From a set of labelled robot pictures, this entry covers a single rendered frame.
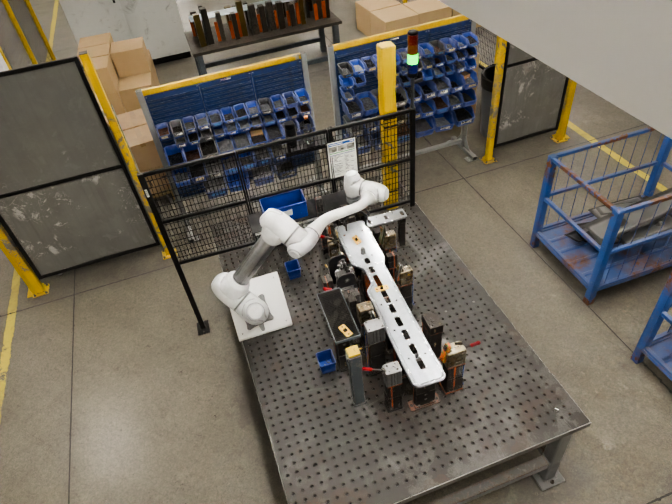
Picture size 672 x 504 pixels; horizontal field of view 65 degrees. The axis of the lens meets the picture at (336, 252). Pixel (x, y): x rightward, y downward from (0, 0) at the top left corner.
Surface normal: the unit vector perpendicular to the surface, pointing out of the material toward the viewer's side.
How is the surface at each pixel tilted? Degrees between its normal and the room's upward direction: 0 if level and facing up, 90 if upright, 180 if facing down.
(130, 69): 90
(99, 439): 0
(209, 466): 0
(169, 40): 90
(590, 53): 90
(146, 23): 90
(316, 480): 0
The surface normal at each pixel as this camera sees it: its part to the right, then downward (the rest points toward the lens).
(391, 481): -0.09, -0.73
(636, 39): -0.94, 0.29
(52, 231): 0.31, 0.63
